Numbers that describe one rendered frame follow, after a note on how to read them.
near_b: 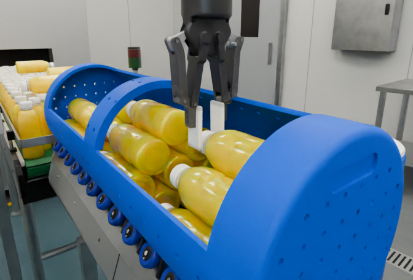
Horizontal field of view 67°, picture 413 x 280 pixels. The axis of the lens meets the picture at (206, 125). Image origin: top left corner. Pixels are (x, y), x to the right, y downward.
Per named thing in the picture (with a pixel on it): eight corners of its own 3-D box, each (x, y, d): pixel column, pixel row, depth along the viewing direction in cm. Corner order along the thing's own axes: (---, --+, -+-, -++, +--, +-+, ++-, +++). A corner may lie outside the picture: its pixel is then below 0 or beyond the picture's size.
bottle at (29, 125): (47, 157, 111) (39, 106, 106) (24, 161, 108) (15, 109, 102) (43, 151, 117) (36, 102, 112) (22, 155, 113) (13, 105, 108)
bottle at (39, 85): (79, 85, 126) (27, 89, 115) (77, 93, 131) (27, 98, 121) (75, 70, 128) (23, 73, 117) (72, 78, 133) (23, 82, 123)
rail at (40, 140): (22, 148, 105) (21, 140, 104) (22, 148, 106) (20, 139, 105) (133, 128, 128) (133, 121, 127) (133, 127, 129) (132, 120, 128)
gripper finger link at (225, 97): (200, 33, 48) (208, 31, 49) (212, 101, 53) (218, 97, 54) (216, 33, 45) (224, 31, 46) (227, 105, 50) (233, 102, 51)
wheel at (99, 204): (109, 193, 68) (117, 196, 69) (102, 185, 72) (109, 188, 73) (98, 212, 68) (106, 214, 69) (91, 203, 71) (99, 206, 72)
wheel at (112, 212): (123, 208, 62) (130, 210, 64) (114, 199, 66) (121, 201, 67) (110, 228, 62) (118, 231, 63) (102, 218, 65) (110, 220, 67)
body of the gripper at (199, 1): (197, -16, 40) (197, 58, 42) (246, -11, 45) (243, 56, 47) (168, -10, 45) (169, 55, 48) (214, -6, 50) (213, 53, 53)
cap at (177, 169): (169, 183, 47) (164, 179, 49) (185, 194, 50) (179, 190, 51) (184, 162, 48) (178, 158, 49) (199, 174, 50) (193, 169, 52)
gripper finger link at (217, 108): (209, 100, 52) (213, 99, 52) (210, 140, 54) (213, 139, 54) (221, 103, 50) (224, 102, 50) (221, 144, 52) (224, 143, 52)
